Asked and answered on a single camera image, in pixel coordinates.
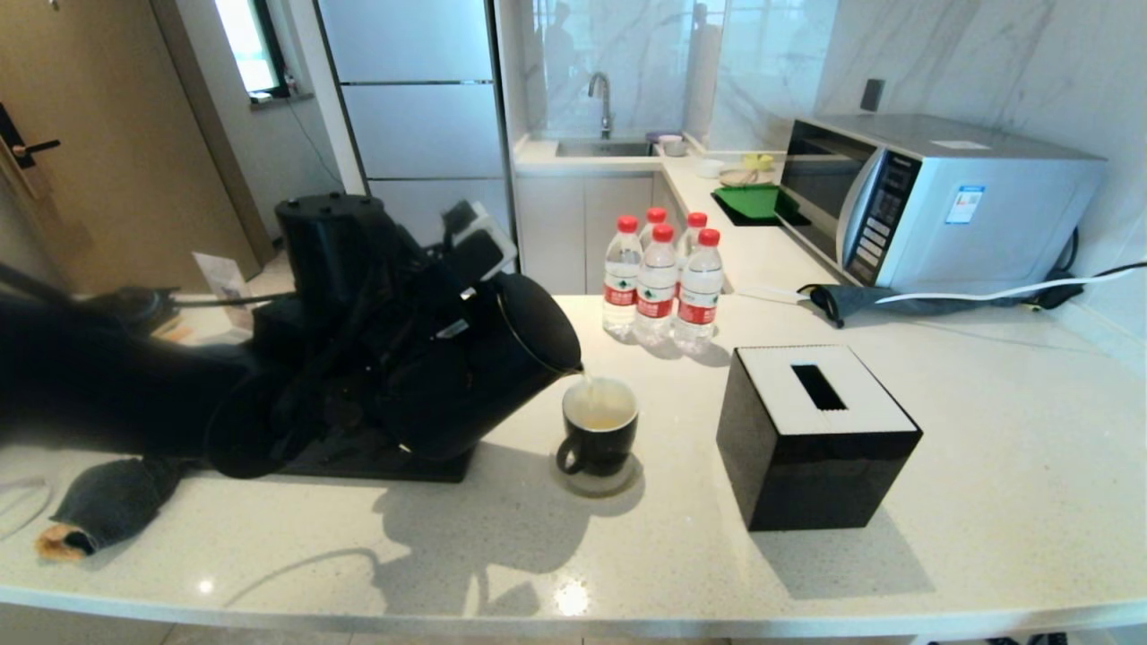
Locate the white sink cabinet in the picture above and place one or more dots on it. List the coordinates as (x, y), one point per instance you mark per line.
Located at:
(582, 233)

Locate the brown wooden door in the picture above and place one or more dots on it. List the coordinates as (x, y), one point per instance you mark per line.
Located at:
(107, 134)

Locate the green cutting board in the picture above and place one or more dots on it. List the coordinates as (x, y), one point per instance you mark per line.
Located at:
(753, 201)

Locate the black electric kettle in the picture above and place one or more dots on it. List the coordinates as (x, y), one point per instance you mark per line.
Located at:
(484, 376)

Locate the white paper leaflet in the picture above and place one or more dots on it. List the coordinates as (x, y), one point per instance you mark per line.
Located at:
(222, 282)

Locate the steel kitchen sink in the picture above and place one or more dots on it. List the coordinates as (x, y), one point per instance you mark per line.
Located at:
(605, 149)

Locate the chrome kitchen faucet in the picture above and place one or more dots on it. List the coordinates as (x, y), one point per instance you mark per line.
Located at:
(602, 98)

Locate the black rectangular tray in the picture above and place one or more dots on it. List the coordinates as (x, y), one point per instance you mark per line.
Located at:
(358, 464)

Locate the orange stick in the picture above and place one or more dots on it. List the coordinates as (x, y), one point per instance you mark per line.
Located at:
(175, 330)

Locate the yellow kitchen item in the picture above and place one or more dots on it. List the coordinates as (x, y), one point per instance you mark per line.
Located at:
(758, 161)

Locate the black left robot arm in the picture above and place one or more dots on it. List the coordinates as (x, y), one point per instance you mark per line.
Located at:
(107, 394)

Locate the silver microwave oven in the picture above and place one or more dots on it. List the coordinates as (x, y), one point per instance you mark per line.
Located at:
(986, 213)

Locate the black mug white inside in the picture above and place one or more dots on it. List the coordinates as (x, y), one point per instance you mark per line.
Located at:
(599, 443)

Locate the white bowl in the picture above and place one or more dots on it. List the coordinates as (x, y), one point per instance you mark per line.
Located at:
(711, 167)

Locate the white plate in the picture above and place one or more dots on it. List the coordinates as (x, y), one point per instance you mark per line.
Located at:
(739, 178)

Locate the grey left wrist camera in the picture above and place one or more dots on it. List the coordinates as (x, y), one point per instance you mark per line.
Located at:
(479, 246)

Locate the clear water bottle red cap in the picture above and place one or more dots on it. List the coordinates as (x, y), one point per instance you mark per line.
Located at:
(700, 303)
(621, 285)
(694, 231)
(657, 220)
(657, 294)

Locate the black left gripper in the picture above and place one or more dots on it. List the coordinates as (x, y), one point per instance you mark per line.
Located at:
(421, 313)

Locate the window with dark frame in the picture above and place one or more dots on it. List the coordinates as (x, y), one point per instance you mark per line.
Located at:
(246, 45)

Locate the dark grey cloth sleeve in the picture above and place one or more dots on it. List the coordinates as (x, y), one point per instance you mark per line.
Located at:
(107, 506)

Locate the grey wall socket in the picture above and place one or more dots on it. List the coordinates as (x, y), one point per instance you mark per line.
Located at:
(874, 95)

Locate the round translucent coaster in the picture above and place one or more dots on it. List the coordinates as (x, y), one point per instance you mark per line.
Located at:
(618, 486)

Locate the black tissue box white lid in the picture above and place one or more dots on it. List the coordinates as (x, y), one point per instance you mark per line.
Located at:
(811, 461)

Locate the silver three-door fridge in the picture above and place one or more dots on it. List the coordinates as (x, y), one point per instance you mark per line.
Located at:
(421, 134)

